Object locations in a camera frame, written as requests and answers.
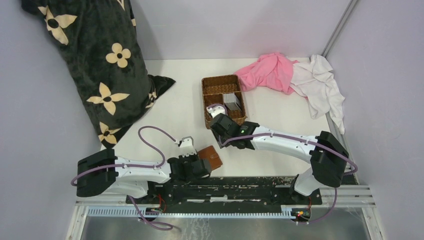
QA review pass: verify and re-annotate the brown leather card holder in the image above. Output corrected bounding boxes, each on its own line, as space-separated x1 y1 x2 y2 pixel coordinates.
197 145 223 171

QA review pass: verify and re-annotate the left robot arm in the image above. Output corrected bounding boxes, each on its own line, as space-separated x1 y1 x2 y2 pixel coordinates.
71 148 212 204

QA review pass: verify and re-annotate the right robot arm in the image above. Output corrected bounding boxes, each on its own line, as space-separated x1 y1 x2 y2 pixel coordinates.
209 113 349 204

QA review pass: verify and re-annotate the grey card stack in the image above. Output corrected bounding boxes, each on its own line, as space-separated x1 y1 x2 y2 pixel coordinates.
222 92 242 111

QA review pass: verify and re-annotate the brown woven basket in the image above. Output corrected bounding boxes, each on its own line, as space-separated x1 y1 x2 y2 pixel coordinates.
201 74 247 130

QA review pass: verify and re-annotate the pink cloth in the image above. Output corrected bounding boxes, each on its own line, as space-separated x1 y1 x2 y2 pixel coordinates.
234 52 298 95

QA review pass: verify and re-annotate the white cloth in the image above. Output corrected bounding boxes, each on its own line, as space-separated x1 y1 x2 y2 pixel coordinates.
290 54 346 135

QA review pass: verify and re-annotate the black floral pillow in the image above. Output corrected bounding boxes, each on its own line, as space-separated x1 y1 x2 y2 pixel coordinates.
21 0 175 149

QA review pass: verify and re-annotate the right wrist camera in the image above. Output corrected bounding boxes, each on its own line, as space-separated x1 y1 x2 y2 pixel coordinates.
206 104 227 119

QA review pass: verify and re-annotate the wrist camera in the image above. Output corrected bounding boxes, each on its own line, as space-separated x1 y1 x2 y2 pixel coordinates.
175 136 197 157
206 104 227 119

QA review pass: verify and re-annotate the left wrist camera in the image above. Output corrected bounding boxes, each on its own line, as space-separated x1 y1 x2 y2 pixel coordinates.
175 136 197 157

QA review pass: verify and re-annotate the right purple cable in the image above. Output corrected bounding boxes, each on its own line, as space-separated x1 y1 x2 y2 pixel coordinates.
207 103 359 225

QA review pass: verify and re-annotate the purple cable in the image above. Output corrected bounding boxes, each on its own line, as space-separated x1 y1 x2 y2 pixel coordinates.
207 103 359 225
70 125 181 232

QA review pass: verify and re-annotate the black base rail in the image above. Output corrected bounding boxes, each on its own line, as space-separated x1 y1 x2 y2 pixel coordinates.
134 176 323 212

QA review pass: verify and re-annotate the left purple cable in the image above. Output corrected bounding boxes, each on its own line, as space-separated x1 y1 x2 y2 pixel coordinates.
70 125 181 232

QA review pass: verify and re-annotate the grey cable duct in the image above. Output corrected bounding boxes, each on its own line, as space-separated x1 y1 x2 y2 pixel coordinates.
86 205 297 220

